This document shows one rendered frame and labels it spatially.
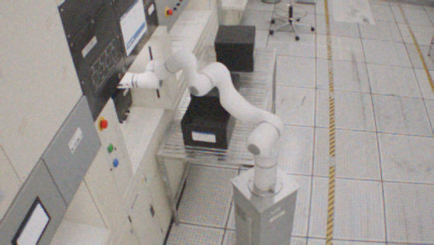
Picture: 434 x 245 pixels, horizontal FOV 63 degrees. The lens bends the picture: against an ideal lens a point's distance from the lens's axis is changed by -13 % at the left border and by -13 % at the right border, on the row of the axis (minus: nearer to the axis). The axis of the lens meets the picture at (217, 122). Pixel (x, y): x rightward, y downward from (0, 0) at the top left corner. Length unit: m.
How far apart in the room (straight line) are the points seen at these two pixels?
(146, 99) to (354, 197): 1.74
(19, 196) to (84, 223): 0.81
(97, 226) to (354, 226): 1.85
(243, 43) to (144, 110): 0.86
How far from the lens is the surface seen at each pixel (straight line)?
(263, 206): 2.11
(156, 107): 2.59
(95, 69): 1.71
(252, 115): 1.91
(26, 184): 1.36
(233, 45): 2.90
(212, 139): 2.35
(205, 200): 3.12
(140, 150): 2.33
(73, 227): 2.11
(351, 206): 3.13
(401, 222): 3.15
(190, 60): 1.92
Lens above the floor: 2.45
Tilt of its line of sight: 41 degrees down
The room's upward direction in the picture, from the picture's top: 5 degrees counter-clockwise
